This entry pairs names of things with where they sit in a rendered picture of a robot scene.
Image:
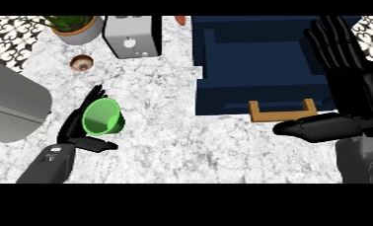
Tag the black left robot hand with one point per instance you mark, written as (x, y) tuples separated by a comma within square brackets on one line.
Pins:
[(73, 126)]

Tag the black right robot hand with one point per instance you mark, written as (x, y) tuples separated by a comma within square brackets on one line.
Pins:
[(347, 82)]

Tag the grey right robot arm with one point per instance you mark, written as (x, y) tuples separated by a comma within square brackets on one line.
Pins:
[(356, 160)]

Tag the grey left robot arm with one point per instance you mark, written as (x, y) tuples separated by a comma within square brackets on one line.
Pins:
[(49, 165)]

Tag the green cup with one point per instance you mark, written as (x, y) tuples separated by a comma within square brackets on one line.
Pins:
[(104, 116)]

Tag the navy blue open drawer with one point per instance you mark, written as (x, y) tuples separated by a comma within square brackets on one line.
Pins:
[(253, 68)]

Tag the grey rounded appliance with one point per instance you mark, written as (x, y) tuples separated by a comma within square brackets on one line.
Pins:
[(20, 105)]

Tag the brown mushroom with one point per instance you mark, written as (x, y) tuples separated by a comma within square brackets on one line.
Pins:
[(82, 62)]

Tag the potted plant in grey pot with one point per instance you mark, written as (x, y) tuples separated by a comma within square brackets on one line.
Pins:
[(76, 27)]

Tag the silver toaster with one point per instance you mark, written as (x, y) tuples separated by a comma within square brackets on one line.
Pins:
[(132, 36)]

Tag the orange carrot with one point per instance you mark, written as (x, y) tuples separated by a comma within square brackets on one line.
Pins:
[(180, 20)]

